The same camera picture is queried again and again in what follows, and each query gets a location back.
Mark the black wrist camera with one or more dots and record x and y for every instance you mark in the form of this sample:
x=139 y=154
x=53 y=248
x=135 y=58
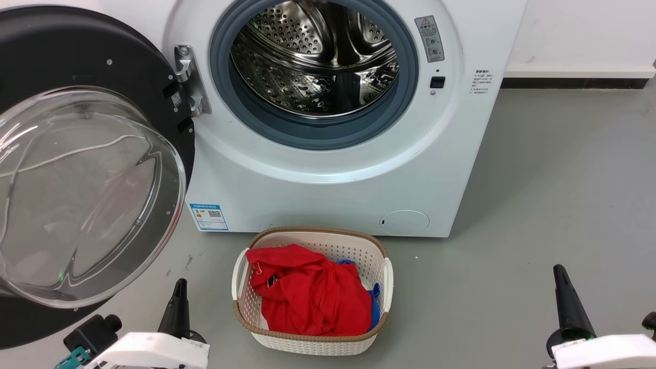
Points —
x=650 y=320
x=92 y=335

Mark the stainless steel washer drum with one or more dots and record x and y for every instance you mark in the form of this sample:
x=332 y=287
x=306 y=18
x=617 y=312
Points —
x=307 y=77

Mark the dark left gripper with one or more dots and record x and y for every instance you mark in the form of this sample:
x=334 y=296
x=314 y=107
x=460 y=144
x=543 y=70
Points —
x=197 y=336

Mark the white front-load washing machine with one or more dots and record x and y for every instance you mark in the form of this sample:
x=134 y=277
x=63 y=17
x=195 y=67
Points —
x=333 y=205

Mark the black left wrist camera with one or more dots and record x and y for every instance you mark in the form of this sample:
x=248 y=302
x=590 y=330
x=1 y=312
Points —
x=92 y=335

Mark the white laundry basket brown rim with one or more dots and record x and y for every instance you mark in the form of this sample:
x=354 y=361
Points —
x=312 y=346

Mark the blue energy label sticker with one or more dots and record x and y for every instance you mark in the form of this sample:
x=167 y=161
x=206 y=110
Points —
x=208 y=217

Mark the black round glass washer door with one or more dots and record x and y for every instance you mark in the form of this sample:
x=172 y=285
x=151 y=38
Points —
x=61 y=46

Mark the washer drum opening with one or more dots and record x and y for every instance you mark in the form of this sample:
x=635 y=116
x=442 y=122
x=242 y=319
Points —
x=318 y=133

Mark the blue garment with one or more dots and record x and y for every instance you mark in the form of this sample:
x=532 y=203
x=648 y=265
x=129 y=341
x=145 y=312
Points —
x=376 y=307

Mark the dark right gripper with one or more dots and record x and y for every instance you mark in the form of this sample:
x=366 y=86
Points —
x=564 y=338

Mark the silver metal door hinge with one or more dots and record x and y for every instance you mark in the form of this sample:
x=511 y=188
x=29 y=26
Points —
x=192 y=82

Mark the round white filter cover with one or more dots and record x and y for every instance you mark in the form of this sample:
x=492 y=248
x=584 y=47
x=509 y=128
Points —
x=405 y=223

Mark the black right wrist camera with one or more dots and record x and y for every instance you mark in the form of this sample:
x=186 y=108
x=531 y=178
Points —
x=650 y=320

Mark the grey warning sticker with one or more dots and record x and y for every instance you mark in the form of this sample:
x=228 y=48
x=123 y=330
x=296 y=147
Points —
x=429 y=38

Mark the red garment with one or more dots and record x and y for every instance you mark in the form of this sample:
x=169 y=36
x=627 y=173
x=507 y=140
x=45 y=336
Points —
x=307 y=297

